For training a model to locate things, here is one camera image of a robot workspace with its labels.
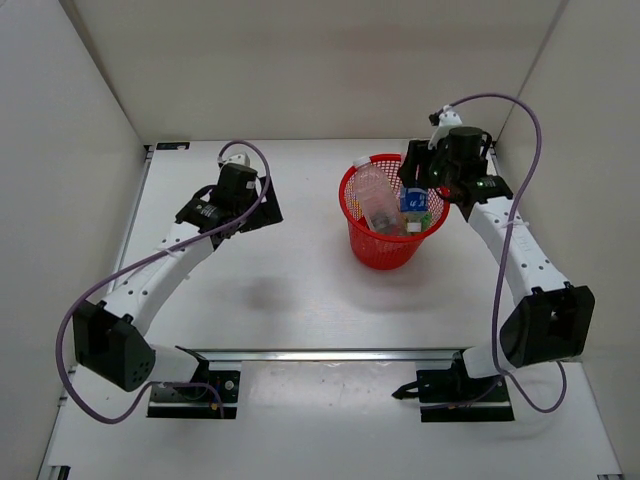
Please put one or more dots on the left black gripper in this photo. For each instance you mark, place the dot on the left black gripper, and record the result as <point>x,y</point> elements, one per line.
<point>265,214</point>

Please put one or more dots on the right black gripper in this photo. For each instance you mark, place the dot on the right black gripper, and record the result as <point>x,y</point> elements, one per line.
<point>416,171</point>

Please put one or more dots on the blue label clear bottle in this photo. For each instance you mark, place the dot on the blue label clear bottle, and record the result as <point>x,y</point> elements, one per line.
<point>413,200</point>

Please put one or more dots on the square clear plastic bottle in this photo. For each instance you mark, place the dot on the square clear plastic bottle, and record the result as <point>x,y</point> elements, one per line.
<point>375,196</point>

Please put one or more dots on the green plastic soda bottle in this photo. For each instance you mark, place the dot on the green plastic soda bottle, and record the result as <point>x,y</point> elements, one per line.
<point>417,222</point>

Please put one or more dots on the green label clear bottle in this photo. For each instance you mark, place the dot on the green label clear bottle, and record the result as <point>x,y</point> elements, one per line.
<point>395,230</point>

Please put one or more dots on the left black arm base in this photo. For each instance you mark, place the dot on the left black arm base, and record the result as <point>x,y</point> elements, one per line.
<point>215,397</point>

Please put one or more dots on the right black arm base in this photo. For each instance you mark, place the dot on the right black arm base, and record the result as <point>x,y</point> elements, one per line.
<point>452,396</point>

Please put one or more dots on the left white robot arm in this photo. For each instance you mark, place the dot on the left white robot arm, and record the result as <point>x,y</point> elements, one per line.
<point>109,336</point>

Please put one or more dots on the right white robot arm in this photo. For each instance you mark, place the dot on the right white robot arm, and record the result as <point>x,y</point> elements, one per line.
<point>552,316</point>

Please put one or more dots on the red mesh plastic bin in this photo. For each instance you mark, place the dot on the red mesh plastic bin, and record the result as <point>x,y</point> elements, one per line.
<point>379,251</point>

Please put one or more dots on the aluminium table rail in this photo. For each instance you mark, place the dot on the aluminium table rail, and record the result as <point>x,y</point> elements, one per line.
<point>328,355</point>

